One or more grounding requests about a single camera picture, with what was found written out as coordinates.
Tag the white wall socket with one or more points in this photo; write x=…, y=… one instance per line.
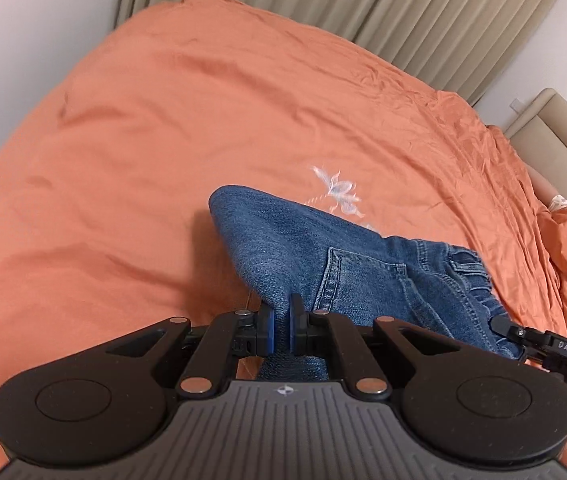
x=516, y=104

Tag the beige bed headboard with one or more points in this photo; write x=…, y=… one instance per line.
x=561, y=130

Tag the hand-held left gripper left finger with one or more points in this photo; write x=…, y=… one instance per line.
x=272, y=331

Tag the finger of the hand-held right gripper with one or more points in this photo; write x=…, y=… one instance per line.
x=503, y=326

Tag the orange bed blanket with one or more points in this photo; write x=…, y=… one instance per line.
x=163, y=160

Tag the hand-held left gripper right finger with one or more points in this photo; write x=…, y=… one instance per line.
x=293, y=331

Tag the white patterned cloth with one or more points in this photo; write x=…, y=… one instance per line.
x=559, y=203

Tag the beige curtain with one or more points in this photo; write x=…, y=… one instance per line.
x=363, y=5

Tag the blue denim pants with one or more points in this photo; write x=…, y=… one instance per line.
x=288, y=240

